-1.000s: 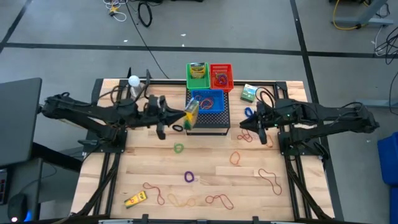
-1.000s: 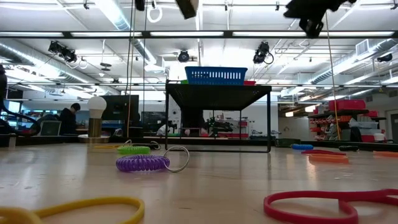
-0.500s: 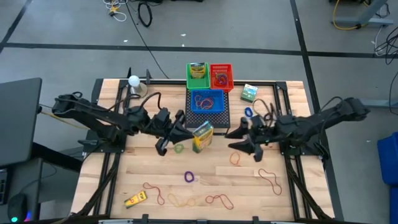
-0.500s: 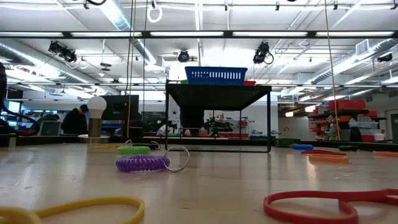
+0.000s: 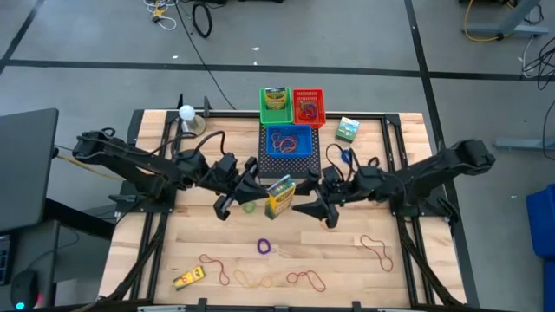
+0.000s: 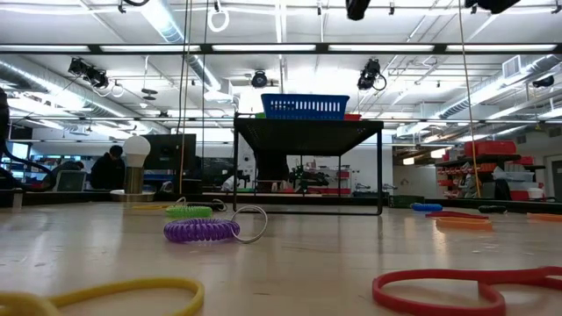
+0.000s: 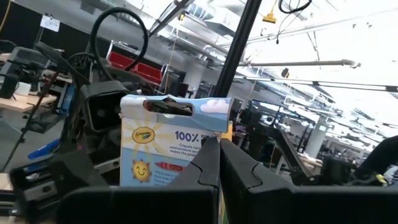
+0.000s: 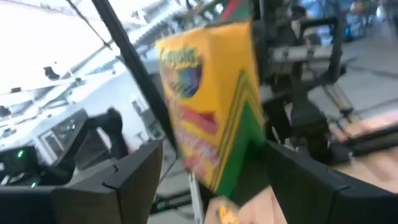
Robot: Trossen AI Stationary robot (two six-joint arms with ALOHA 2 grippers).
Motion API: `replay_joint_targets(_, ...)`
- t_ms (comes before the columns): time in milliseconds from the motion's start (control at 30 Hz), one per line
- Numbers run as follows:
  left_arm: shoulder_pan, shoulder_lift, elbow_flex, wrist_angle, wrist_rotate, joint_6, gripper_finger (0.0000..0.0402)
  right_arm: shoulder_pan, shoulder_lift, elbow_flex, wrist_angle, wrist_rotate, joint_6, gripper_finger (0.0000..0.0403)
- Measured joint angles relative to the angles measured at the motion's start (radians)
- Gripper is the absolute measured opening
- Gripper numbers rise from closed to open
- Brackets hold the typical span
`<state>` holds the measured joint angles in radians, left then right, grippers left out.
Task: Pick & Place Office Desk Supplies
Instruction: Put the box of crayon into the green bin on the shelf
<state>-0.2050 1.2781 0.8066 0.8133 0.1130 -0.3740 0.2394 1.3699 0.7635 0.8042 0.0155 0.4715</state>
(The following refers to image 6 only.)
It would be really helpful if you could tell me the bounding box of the blue plastic basket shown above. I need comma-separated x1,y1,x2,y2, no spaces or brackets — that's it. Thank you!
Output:
260,92,351,121

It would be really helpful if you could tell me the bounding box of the red rubber band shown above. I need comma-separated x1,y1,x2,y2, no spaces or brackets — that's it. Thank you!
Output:
371,266,562,316
424,211,490,221

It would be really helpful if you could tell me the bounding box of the orange rubber band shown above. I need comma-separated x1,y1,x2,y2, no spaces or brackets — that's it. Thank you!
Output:
434,216,494,233
525,212,562,223

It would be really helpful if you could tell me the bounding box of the green coil wristband keyring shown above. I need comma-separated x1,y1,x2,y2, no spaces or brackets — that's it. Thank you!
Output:
165,197,215,220

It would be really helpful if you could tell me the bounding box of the purple coil wristband keyring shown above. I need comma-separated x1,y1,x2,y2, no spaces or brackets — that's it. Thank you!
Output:
162,205,269,245

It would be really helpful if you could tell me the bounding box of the black metal crossbar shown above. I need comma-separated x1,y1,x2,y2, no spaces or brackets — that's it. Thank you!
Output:
0,42,562,56

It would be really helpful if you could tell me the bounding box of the black perforated metal stand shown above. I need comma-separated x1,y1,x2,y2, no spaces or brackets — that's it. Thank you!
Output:
232,117,385,216

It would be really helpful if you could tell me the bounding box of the red storage bin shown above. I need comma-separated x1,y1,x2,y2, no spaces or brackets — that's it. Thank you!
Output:
464,140,518,157

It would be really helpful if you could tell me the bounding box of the black shelf unit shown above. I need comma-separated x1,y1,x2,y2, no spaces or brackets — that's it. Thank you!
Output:
434,152,548,202

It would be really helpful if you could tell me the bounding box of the clear plastic bin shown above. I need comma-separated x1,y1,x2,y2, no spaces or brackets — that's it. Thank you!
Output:
491,169,535,183

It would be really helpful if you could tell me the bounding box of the person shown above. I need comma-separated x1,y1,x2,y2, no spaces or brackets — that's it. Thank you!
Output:
254,151,291,192
90,144,126,190
52,160,87,175

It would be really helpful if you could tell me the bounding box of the blue coil wristband keyring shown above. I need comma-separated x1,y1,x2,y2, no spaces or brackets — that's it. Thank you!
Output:
410,202,444,213

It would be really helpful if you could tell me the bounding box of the black monitor screen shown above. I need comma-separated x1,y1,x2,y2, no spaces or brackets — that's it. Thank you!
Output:
142,133,198,194

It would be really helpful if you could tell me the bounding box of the white bulb brass lamp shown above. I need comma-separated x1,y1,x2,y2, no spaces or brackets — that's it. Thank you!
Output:
109,134,155,203

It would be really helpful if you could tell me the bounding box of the yellow rubber band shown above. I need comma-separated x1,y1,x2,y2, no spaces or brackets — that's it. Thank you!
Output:
0,276,206,316

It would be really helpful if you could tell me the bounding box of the black hanging camera with cable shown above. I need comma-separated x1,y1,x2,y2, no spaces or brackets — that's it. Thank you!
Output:
357,58,387,92

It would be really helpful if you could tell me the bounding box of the white looped cable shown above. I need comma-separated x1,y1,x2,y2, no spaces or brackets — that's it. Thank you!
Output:
206,0,230,33

